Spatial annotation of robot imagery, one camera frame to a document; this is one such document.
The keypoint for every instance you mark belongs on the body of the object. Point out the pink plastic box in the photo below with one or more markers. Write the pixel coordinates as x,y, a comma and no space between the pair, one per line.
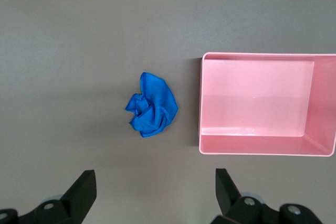
254,100

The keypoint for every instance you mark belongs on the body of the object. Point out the blue cloth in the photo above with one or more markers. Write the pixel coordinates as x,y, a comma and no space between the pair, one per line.
153,107

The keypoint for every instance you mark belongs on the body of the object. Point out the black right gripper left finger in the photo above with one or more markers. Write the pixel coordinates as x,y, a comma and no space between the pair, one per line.
78,197

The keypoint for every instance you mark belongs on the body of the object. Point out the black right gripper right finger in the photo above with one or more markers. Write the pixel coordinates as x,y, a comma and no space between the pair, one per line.
228,197

